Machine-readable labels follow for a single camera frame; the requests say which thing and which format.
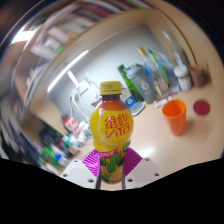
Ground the white-lidded jar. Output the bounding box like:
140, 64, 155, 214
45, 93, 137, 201
173, 63, 193, 92

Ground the tall clear glass bottle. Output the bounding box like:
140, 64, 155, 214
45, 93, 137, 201
161, 30, 188, 68

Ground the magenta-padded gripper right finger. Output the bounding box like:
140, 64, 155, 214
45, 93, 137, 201
121, 146, 160, 190

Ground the white and blue carton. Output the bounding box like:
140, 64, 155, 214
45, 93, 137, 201
120, 87, 145, 117

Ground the clear bottle with green cap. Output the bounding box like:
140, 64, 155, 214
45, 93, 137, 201
147, 49, 175, 98

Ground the clear bottle with gold cap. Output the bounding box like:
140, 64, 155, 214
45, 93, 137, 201
137, 47, 169, 101

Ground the flat round red coaster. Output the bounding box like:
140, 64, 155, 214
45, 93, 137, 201
192, 99, 211, 117

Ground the orange plastic cup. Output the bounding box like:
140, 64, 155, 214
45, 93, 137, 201
161, 98, 188, 137

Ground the tall green bottle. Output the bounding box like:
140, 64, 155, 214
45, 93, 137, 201
117, 64, 145, 103

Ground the yellow drink bottle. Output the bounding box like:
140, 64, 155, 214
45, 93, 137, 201
89, 80, 135, 185

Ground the grey shaker bottle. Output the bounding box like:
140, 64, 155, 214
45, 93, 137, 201
128, 64, 157, 104

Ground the red and white canister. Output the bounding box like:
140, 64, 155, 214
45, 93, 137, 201
62, 115, 84, 138

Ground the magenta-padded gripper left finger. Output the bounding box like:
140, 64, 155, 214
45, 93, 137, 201
59, 148, 101, 190

